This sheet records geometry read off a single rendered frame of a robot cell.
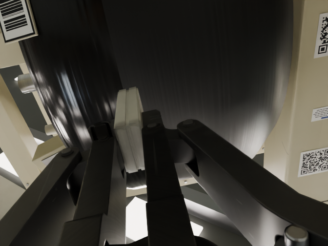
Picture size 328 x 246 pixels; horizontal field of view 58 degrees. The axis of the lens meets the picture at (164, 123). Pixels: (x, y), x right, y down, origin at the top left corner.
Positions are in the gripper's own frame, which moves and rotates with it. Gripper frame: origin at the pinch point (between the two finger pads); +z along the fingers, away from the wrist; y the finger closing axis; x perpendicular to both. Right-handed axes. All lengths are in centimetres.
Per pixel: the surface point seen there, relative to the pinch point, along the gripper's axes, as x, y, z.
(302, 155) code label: -30, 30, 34
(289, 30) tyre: 1.2, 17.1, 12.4
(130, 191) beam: -51, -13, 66
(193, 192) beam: -262, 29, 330
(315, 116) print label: -20.5, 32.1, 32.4
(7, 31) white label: 6.9, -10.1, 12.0
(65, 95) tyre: 0.1, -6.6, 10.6
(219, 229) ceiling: -303, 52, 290
